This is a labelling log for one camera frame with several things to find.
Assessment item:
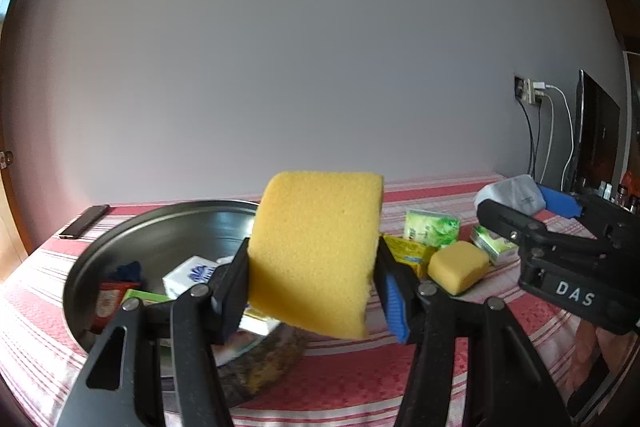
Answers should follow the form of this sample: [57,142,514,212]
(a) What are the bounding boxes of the red snack packet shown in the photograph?
[91,281,140,334]

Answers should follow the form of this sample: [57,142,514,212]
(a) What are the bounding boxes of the green leaf tissue pack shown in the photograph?
[402,209,461,249]

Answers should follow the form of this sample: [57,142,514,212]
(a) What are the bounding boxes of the green QR tissue pack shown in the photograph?
[122,288,170,306]

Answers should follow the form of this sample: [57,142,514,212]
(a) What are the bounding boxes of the black smartphone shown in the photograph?
[58,205,111,239]

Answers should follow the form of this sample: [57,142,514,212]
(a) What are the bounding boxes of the wooden door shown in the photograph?
[605,0,639,197]

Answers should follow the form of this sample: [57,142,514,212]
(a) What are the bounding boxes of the bottles on side table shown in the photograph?
[596,170,640,216]

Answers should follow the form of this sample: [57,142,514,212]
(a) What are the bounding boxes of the large yellow sponge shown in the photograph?
[247,171,384,339]

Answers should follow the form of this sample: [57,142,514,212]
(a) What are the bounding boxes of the yellow packet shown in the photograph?
[382,234,437,280]

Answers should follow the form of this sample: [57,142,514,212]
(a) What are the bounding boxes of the blue wave tissue pack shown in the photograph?
[163,256,218,299]

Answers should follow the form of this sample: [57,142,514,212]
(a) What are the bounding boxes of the round metal cookie tin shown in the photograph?
[63,200,307,411]

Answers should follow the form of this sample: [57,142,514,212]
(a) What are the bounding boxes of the small yellow sponge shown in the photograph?
[427,242,490,296]

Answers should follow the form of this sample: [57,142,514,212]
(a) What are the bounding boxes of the black power cable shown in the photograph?
[516,98,544,180]

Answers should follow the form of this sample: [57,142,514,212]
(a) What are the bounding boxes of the person's right hand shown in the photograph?
[567,320,636,390]

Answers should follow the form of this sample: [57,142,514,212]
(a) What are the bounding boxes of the blue fabric scrap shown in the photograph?
[107,261,142,284]

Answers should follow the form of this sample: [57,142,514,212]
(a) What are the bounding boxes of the wall power socket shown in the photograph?
[514,75,547,106]

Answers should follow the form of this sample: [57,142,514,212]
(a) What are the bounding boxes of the red striped bed cover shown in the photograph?
[0,173,622,427]

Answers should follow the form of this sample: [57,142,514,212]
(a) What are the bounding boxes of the white silver pack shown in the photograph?
[474,174,546,216]

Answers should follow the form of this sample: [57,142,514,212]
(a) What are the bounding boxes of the green white tissue pack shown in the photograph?
[470,225,518,267]

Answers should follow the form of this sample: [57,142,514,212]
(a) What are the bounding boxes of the white charger cable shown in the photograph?
[539,82,576,193]

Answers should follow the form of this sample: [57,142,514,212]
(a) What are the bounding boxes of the black monitor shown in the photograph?
[572,69,620,193]

